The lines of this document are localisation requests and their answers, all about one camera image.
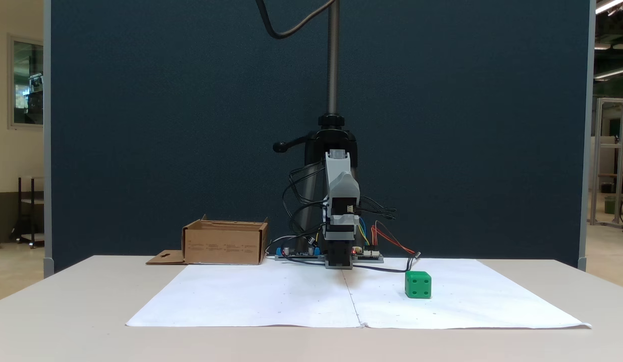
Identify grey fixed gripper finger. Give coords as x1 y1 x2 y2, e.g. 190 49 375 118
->
330 172 361 198

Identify green dice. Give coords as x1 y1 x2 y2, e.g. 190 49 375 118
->
405 271 432 300

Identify circuit board with blue parts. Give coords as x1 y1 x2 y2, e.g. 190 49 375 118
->
274 245 323 261

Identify white paper sheet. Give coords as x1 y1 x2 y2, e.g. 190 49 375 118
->
126 258 592 330

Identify brown cardboard box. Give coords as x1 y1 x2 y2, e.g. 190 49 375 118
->
146 215 269 265

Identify dark blue partition panel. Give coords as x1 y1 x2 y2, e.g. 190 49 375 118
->
44 0 596 278

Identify black shelf cart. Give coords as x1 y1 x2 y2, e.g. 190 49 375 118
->
11 176 45 249

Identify black arm servo wires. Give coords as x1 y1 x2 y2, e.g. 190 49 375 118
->
283 163 327 248

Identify black gripper servo wires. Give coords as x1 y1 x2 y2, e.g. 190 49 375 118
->
358 195 396 222

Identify circuit board with coloured wires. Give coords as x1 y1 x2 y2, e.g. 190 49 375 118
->
353 245 384 263

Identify black power cable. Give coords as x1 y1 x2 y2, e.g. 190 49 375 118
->
352 253 421 274

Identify black camera stand with pole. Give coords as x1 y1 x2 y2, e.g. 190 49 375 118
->
273 0 363 252

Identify black hanging cable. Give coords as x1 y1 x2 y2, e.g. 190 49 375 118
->
255 0 337 40

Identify aluminium frame rack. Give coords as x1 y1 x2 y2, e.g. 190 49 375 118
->
590 98 623 228

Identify framed wall window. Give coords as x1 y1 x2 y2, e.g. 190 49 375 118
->
8 34 44 130

